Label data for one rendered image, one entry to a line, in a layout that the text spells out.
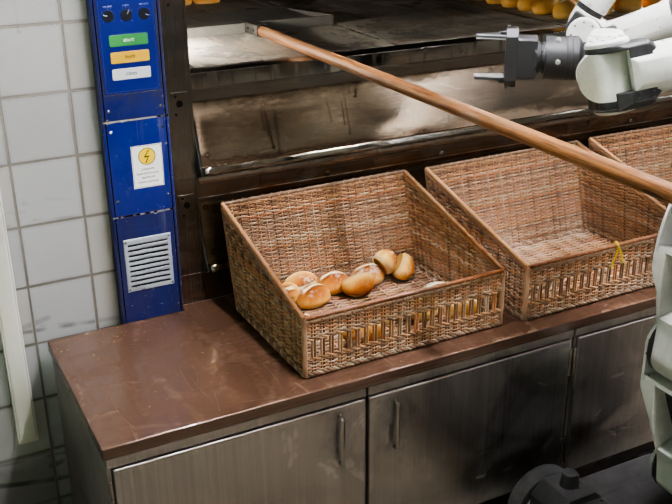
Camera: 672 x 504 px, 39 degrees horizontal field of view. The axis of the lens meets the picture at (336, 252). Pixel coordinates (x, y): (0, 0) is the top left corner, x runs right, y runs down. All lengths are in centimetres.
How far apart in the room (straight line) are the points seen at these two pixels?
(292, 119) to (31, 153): 66
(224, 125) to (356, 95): 38
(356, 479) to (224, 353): 43
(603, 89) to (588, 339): 95
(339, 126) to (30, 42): 81
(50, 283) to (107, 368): 28
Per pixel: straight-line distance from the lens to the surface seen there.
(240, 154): 243
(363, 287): 248
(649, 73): 173
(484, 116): 186
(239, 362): 224
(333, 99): 255
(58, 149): 231
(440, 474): 245
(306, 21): 294
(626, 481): 263
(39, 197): 233
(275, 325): 226
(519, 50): 201
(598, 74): 176
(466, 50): 271
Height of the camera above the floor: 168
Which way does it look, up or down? 23 degrees down
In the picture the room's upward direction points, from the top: 1 degrees counter-clockwise
